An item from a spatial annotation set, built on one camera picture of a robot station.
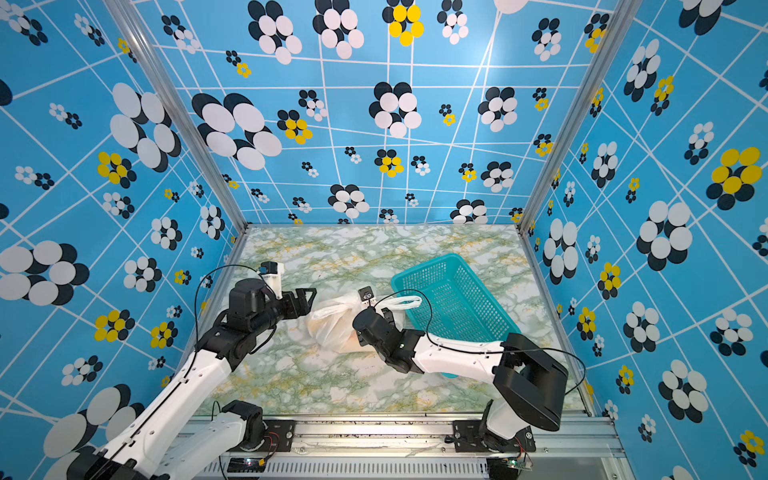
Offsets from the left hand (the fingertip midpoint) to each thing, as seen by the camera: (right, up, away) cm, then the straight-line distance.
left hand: (305, 290), depth 79 cm
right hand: (+16, -7, +4) cm, 18 cm away
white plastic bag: (+5, -10, +6) cm, 13 cm away
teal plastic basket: (+43, -7, +20) cm, 48 cm away
